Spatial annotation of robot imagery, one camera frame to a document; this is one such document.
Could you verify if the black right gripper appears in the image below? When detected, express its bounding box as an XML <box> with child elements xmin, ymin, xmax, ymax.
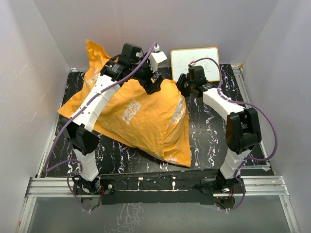
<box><xmin>170</xmin><ymin>74</ymin><xmax>195</xmax><ymax>98</ymax></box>

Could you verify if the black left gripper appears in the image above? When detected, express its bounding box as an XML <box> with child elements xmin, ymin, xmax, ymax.
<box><xmin>131</xmin><ymin>55</ymin><xmax>164</xmax><ymax>95</ymax></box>

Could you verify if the orange pillowcase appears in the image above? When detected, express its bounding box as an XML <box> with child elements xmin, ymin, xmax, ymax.
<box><xmin>57</xmin><ymin>38</ymin><xmax>191</xmax><ymax>168</ymax></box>

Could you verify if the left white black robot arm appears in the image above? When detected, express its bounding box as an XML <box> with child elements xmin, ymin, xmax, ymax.
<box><xmin>64</xmin><ymin>43</ymin><xmax>167</xmax><ymax>194</ymax></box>

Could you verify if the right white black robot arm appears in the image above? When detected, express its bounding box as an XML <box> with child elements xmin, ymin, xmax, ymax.
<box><xmin>177</xmin><ymin>66</ymin><xmax>261</xmax><ymax>193</ymax></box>

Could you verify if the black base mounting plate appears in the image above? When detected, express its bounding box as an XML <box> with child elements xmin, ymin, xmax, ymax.
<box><xmin>72</xmin><ymin>169</ymin><xmax>243</xmax><ymax>208</ymax></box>

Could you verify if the small whiteboard with gold frame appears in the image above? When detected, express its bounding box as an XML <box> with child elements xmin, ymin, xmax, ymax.
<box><xmin>171</xmin><ymin>47</ymin><xmax>221</xmax><ymax>82</ymax></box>

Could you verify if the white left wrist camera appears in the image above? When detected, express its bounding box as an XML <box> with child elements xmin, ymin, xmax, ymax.
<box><xmin>149</xmin><ymin>51</ymin><xmax>167</xmax><ymax>73</ymax></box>

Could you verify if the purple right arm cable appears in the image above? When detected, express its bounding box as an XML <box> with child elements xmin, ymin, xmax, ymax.
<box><xmin>189</xmin><ymin>57</ymin><xmax>279</xmax><ymax>170</ymax></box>

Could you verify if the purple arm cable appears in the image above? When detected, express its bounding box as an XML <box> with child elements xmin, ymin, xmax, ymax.
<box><xmin>43</xmin><ymin>41</ymin><xmax>158</xmax><ymax>173</ymax></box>
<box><xmin>189</xmin><ymin>57</ymin><xmax>279</xmax><ymax>170</ymax></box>

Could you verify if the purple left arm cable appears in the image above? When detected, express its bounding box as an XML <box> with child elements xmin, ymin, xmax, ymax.
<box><xmin>43</xmin><ymin>41</ymin><xmax>158</xmax><ymax>173</ymax></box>

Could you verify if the aluminium frame rail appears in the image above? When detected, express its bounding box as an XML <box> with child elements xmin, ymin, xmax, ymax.
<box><xmin>17</xmin><ymin>65</ymin><xmax>301</xmax><ymax>233</ymax></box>

